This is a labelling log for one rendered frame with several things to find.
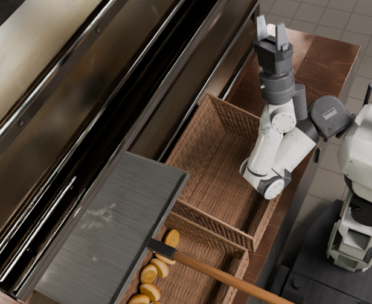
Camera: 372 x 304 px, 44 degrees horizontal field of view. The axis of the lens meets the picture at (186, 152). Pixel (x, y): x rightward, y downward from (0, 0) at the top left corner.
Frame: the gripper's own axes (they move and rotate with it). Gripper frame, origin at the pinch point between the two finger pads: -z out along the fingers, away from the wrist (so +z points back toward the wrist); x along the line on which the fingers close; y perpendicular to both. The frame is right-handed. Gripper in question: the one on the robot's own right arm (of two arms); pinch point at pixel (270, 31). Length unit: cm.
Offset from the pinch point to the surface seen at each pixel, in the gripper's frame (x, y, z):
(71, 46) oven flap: -27, 43, -6
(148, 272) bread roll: -43, 46, 102
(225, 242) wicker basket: -32, 14, 96
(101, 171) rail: -21, 49, 29
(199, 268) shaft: 3, 36, 60
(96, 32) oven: -39, 33, -2
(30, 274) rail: -5, 77, 38
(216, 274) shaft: 7, 33, 61
